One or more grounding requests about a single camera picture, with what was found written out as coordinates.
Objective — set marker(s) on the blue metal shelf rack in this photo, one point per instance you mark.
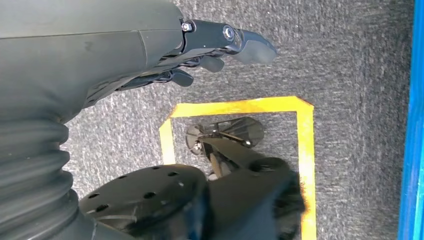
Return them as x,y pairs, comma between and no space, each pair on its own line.
414,132

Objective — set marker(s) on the yellow floor tape square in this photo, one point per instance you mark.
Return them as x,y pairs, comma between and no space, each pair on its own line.
304,149

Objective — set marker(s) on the black perforated robot hip disc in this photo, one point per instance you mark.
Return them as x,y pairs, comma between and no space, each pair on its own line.
142,198

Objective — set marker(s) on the grey ribbed left arm sleeve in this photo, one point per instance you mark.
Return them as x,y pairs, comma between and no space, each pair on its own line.
30,172

